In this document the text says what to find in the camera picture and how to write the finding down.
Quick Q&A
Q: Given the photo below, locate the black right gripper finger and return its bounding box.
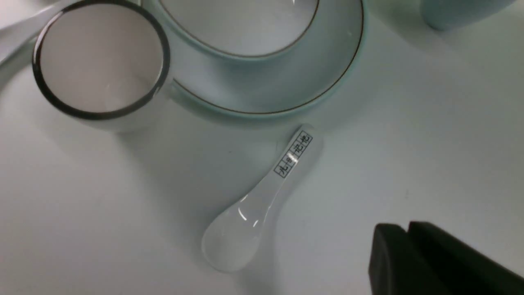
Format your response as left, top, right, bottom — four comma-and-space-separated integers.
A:
368, 221, 524, 295

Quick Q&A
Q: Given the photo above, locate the light blue cup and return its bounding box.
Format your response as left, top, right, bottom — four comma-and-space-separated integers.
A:
420, 0, 517, 31

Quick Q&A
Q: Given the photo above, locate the light blue bowl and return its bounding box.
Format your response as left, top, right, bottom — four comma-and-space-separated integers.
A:
140, 0, 321, 61

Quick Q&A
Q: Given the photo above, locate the white spoon with characters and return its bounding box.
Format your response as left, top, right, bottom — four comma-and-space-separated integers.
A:
201, 124, 324, 273

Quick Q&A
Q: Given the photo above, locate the light blue plate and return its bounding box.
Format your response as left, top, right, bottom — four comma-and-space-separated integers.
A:
163, 0, 368, 119

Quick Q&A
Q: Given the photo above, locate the black-rimmed white cup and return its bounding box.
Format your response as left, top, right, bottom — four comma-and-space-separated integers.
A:
32, 0, 172, 132

